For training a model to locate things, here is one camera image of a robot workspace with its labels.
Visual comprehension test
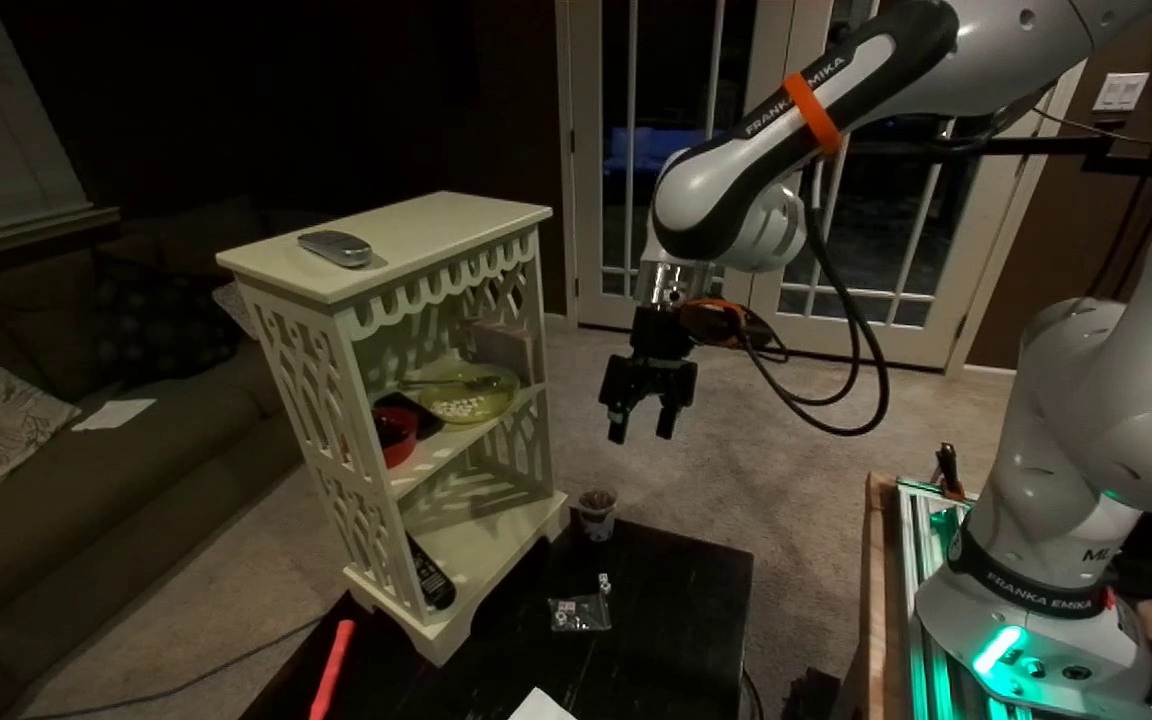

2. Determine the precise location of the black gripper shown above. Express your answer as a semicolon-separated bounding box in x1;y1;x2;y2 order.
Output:
597;301;705;450

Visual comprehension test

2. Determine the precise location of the red bowl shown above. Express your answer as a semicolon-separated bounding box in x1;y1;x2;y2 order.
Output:
369;392;445;474

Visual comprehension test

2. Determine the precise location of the orange band on arm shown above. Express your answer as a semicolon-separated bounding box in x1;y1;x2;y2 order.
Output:
781;67;848;164

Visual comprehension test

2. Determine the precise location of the cream lattice wooden cabinet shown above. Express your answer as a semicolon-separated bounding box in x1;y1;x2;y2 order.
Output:
212;189;578;667

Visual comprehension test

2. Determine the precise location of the shallow round bowl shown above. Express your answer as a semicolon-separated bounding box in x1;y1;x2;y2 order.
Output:
304;611;361;720

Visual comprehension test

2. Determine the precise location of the small dark cup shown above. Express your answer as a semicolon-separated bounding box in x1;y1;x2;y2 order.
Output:
571;485;621;548

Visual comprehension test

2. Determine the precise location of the yellow-green plate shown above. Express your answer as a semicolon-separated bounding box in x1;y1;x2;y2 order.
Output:
392;372;528;426

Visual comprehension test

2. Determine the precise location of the clear plastic wrapper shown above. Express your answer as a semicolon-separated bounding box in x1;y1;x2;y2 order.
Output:
543;574;621;640

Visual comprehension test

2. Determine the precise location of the white French door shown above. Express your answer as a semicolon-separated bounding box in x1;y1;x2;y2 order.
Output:
552;0;1090;381

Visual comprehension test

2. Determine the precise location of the black remote control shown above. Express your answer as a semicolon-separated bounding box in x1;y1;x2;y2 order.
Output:
405;528;461;616

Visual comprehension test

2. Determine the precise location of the white paper napkin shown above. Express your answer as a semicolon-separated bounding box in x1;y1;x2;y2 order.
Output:
504;684;579;720

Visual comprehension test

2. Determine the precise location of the gray remote control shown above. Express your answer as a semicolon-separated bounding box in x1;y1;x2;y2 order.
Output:
293;229;381;275

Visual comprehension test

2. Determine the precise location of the white paper sheet on couch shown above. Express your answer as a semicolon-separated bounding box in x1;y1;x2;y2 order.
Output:
70;392;161;439

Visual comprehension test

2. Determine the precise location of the black mounting bar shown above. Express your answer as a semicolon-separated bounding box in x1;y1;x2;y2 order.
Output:
851;124;1152;186

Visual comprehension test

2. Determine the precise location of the gray fabric couch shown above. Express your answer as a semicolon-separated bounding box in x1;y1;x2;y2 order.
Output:
0;198;309;720

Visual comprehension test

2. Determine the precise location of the wrist camera with orange trim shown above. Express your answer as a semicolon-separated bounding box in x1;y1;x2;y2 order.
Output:
677;291;759;349

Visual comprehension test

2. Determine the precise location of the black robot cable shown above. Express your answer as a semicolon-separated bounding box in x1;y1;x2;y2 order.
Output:
733;157;895;439

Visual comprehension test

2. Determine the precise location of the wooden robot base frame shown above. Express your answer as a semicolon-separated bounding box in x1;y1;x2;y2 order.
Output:
858;470;1152;720

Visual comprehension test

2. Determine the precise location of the white light switch plate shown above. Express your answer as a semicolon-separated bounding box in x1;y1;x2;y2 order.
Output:
1090;67;1152;115

